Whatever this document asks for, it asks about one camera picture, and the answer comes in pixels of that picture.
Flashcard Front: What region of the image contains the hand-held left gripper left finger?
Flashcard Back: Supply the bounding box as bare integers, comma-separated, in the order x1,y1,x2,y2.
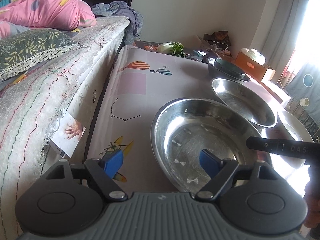
45,150,128,202

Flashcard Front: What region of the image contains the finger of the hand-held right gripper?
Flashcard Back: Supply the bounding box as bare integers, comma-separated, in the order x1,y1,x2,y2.
246,136,285,156

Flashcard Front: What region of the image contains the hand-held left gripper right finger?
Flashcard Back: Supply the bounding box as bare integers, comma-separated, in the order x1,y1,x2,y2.
195,149,278,202

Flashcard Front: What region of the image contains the large shallow steel plate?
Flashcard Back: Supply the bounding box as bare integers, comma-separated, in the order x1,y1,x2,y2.
150,97,272,193

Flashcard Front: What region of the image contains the deep steel plate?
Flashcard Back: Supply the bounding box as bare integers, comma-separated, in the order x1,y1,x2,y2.
211,77,278,129

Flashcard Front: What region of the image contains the wide steel bowl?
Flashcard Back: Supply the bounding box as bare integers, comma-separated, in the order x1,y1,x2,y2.
207,57,251,83

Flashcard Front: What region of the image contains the teal ceramic bowl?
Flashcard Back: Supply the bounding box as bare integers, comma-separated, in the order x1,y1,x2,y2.
214,58,247,79

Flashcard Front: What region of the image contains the small steel bowl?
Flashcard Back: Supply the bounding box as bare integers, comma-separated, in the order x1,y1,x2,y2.
208,58,249,80

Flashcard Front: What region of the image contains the person's right hand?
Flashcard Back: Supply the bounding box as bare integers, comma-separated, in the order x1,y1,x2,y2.
303,193,320,231

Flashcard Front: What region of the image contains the white mattress label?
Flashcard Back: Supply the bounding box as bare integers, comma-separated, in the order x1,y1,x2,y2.
51,108,86,157

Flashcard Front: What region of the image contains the large white orange box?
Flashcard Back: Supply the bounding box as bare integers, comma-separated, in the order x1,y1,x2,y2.
260,79,292,106

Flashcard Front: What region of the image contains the blue hanging cloth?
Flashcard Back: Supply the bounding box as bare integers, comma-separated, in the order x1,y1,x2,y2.
285,62,320,121

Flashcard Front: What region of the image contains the orange cardboard box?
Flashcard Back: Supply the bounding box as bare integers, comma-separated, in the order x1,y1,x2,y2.
235,51,276,82

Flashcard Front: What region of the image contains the white plastic bag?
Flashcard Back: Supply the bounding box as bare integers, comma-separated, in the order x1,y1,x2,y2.
241,47,266,64

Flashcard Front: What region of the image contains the white quilted mattress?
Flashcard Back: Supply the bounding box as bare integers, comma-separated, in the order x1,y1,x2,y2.
0,16,132,240

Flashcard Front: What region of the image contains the purple cabbage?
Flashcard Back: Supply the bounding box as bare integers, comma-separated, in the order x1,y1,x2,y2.
204,48,221,61

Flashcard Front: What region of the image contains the open brown cardboard box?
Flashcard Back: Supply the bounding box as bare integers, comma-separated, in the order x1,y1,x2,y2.
197,33,232,56

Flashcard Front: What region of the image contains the dark snack bag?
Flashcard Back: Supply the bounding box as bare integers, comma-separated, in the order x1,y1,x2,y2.
203,30,229,47

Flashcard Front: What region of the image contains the dark printed flat box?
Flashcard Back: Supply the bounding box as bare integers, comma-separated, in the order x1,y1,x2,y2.
134,40,208,62

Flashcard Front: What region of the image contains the green leafy cabbage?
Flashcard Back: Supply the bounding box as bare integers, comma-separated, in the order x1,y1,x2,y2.
157,42,186,58

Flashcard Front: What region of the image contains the grey curtain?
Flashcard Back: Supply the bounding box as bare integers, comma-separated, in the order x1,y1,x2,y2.
259,0,311,86

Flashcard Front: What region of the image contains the green leaf-print pillow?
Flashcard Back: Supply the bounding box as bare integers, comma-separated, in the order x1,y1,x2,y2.
0,28,78,81

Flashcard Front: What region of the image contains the grey-blue clothes pile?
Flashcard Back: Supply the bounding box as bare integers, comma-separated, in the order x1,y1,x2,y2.
91,1,144,46

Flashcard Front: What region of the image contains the pink patterned quilt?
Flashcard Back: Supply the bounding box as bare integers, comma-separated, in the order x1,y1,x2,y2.
0,0,97,31

